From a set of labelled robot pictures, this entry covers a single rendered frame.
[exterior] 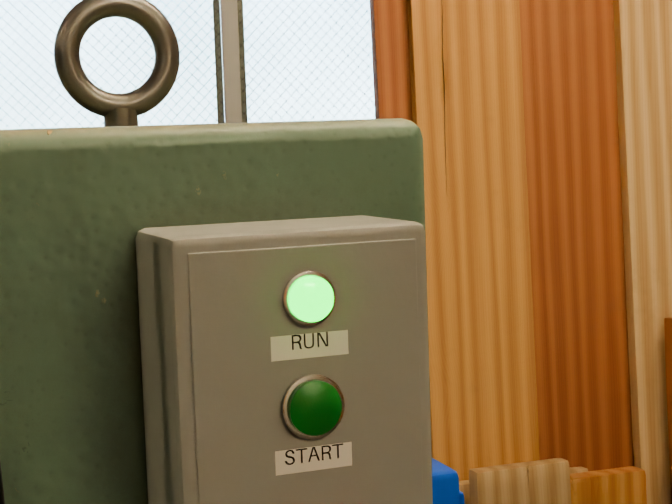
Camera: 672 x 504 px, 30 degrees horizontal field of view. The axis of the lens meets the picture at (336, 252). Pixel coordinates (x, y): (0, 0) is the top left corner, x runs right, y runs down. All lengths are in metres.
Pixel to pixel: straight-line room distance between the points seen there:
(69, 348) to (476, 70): 1.45
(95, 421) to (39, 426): 0.02
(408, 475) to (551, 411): 1.52
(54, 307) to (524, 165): 1.47
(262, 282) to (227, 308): 0.02
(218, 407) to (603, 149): 1.61
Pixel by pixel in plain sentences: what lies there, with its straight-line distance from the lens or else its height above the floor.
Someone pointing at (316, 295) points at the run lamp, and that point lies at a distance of 0.45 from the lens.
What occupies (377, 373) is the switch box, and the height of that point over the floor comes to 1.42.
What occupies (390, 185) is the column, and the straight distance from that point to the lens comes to 0.53.
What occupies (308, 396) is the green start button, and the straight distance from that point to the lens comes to 0.45.
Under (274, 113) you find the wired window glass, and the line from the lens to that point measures 2.01.
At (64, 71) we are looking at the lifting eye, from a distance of 0.60.
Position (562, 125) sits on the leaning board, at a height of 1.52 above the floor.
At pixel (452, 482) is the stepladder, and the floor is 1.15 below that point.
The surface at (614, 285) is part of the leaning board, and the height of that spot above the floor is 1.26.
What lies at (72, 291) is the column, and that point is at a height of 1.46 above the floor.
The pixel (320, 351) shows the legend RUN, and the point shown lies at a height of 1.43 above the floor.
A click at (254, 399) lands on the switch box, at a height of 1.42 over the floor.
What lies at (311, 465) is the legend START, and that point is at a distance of 0.47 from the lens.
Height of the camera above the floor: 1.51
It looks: 5 degrees down
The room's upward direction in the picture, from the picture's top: 2 degrees counter-clockwise
